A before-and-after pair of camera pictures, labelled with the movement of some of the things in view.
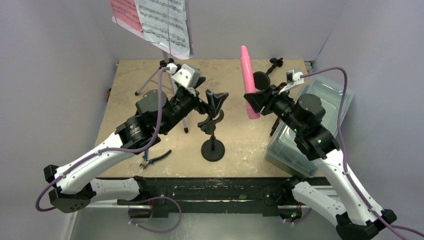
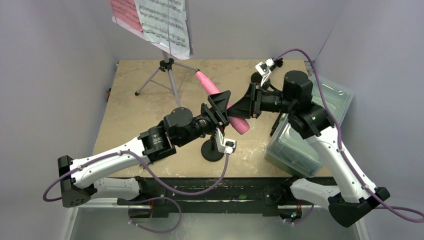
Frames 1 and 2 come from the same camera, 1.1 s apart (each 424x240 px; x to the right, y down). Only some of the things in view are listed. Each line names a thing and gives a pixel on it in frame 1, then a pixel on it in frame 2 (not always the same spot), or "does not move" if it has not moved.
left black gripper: [215, 100] to [219, 102]
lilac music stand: [166, 50] does not move
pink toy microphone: [248, 81] to [241, 125]
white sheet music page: [165, 21] does not move
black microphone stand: [212, 149] does not move
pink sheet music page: [126, 11] does not move
